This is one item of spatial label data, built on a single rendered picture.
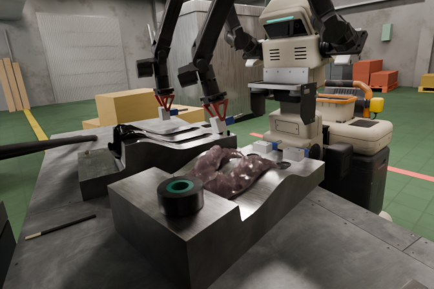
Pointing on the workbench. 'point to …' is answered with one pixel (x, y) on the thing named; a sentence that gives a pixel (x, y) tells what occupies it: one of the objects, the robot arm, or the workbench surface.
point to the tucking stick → (59, 227)
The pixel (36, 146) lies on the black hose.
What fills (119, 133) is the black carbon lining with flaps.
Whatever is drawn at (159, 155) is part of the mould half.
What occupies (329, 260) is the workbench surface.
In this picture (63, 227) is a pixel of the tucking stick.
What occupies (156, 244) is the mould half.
